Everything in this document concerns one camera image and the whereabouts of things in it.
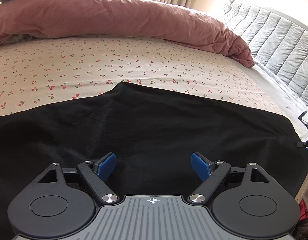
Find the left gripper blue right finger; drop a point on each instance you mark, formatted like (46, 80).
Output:
(212, 175)

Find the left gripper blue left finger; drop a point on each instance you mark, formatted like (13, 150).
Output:
(94, 176)

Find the black pants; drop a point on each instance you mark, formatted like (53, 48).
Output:
(153, 133)

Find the grey quilted headboard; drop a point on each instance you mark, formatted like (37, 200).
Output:
(277, 42)

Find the cherry print bed sheet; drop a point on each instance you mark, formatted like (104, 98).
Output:
(39, 72)

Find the pink duvet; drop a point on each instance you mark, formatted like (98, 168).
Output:
(139, 18)

